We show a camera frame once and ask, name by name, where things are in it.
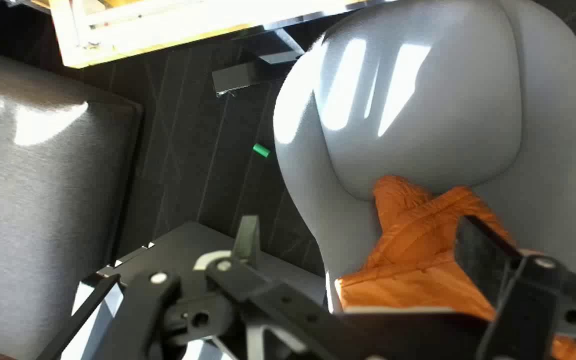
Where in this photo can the light wooden frame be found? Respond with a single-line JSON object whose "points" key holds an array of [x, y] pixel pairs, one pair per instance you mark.
{"points": [[169, 32]]}

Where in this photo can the orange jacket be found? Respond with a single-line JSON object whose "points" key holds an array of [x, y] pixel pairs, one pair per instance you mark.
{"points": [[415, 252]]}

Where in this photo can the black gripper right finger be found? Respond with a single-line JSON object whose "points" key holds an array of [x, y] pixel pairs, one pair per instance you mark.
{"points": [[534, 306]]}

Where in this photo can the grey shell chair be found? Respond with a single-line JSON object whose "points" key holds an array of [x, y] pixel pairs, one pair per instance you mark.
{"points": [[435, 100]]}

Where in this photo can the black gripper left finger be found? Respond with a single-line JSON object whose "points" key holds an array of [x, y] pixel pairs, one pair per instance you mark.
{"points": [[169, 312]]}

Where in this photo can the small black rectangular plate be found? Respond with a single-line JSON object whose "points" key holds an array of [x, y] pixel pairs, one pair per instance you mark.
{"points": [[235, 78]]}

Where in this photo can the dark grey fabric sofa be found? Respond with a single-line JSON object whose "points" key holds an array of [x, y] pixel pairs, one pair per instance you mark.
{"points": [[35, 201]]}

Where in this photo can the small green floor item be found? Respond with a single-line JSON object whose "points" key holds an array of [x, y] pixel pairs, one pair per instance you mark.
{"points": [[262, 151]]}

